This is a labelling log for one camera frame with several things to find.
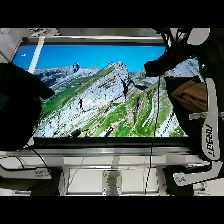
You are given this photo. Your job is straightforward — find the black cable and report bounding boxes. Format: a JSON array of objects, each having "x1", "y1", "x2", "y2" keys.
[
  {"x1": 30, "y1": 147, "x2": 54, "y2": 178},
  {"x1": 145, "y1": 75, "x2": 162, "y2": 196}
]

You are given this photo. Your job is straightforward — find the silver frame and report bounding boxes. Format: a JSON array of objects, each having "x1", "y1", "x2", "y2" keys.
[{"x1": 0, "y1": 33, "x2": 224, "y2": 197}]

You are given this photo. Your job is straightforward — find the brown garment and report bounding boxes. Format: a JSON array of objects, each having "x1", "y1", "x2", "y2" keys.
[{"x1": 170, "y1": 79, "x2": 208, "y2": 114}]

